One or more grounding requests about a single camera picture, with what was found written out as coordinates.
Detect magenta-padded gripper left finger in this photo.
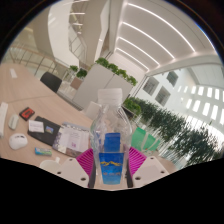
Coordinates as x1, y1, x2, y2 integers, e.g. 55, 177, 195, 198
54, 148, 96, 189

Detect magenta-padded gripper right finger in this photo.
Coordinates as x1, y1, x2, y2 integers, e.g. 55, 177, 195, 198
126, 146, 171, 189

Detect clear blue-labelled water bottle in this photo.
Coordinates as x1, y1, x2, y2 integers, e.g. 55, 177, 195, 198
89, 87, 134, 186

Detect printed booklet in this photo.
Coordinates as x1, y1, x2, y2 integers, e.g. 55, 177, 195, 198
52, 121, 93, 158

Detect small teal pack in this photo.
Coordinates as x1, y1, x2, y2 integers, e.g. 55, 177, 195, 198
34, 146, 53, 157

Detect green plant hedge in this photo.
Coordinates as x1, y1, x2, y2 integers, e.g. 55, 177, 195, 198
123, 96, 224, 168

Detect black folder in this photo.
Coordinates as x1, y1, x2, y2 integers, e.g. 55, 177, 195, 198
27, 115, 63, 147

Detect white card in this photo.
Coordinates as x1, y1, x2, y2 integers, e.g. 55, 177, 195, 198
27, 119, 45, 134

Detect white computer mouse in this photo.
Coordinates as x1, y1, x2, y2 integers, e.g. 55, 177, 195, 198
8, 132, 29, 151

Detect white chair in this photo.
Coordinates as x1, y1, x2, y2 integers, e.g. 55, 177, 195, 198
82, 100, 103, 121

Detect small red and black box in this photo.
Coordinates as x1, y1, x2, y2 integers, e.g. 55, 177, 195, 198
18, 106, 36, 122

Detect small pale oval device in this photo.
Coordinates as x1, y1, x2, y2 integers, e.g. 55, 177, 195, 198
7, 113, 20, 131

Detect white cabinet with plants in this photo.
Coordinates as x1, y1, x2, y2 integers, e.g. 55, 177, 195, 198
71, 57, 138, 111

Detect small brown planter box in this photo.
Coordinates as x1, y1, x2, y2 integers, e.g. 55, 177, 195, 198
68, 64, 89, 91

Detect black chair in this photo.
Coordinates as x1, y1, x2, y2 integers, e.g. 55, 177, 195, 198
39, 71, 63, 94

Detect ceiling light strips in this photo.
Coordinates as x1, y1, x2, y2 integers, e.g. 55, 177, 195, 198
114, 1, 198, 72

